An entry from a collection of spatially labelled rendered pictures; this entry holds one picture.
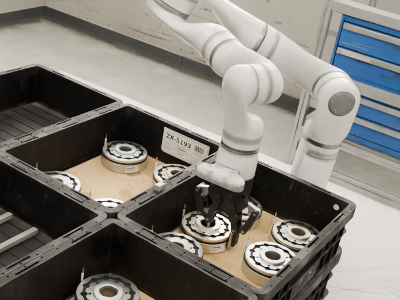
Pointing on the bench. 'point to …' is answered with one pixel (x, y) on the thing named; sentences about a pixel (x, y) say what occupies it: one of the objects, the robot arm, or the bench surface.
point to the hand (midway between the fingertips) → (220, 234)
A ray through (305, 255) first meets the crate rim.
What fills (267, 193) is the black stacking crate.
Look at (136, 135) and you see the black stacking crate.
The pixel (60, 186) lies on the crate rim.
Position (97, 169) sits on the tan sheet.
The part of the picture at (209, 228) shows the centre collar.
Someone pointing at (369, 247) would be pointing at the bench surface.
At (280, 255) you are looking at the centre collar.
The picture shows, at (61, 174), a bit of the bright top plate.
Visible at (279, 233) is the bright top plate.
